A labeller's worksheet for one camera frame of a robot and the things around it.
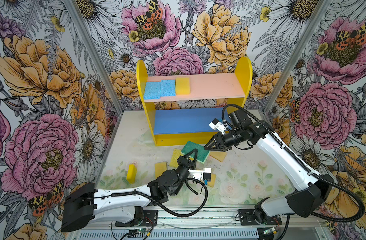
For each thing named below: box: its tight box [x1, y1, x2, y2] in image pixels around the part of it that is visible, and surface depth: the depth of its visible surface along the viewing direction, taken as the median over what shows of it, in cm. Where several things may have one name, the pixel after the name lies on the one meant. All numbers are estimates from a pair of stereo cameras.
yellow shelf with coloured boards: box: [136, 57, 253, 147], surface depth 80 cm
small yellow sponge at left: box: [126, 164, 137, 184], surface depth 87 cm
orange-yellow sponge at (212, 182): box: [208, 173, 217, 188], surface depth 89 cm
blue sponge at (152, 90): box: [143, 81, 161, 100], surface depth 74 cm
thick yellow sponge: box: [176, 77, 191, 95], surface depth 76 cm
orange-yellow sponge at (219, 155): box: [209, 151, 227, 162], surface depth 98 cm
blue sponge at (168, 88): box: [160, 79, 176, 97], surface depth 75 cm
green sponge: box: [181, 141, 211, 164], surface depth 68 cm
